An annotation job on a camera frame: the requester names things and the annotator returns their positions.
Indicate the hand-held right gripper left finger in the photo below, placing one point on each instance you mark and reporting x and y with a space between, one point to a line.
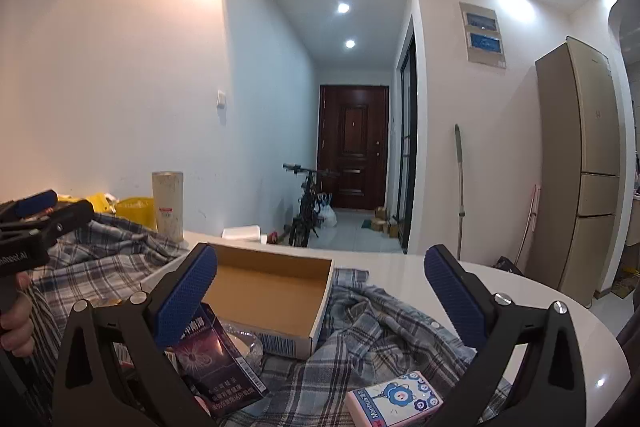
185 294

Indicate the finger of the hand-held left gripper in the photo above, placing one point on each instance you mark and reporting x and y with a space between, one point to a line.
35 203
60 219

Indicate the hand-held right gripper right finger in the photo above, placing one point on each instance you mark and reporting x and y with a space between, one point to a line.
455 297

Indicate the purple cigarette pack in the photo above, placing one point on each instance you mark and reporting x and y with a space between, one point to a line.
220 367

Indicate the pink cartoon small box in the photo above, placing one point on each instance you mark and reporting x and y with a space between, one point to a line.
395 402

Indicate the person's left hand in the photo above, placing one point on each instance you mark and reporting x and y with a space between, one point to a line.
17 332

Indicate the yellow plastic bag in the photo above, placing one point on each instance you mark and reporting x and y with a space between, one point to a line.
97 202

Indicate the blue plaid shirt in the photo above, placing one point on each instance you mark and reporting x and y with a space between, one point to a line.
100 257

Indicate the yellow round container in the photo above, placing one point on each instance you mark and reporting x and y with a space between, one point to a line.
135 209

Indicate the clear glass ashtray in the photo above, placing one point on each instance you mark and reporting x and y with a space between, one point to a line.
246 343

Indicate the white foam box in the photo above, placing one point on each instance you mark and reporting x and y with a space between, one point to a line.
242 233

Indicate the red cigarette pack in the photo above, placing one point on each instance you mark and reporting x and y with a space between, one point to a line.
122 354

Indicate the beige cylindrical canister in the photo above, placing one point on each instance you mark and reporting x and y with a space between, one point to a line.
168 207

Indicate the small brown cardboard box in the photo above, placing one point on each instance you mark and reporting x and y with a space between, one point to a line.
394 229
379 225
380 212

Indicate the small red object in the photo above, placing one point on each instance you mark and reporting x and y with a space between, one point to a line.
272 237

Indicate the pink broom stick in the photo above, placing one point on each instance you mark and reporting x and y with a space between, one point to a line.
530 222

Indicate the black bicycle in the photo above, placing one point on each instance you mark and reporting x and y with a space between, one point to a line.
302 217

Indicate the white plastic bag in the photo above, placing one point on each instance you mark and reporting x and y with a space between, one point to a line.
327 214

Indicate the black framed glass door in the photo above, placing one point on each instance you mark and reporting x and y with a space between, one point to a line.
406 132

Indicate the beige refrigerator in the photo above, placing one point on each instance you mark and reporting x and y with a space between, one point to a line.
575 167

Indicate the dark red entrance door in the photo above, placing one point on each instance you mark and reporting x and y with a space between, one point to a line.
352 132

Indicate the grey electrical panel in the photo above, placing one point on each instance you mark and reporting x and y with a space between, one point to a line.
484 34

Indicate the white wall switch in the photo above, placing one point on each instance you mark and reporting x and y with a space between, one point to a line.
221 99

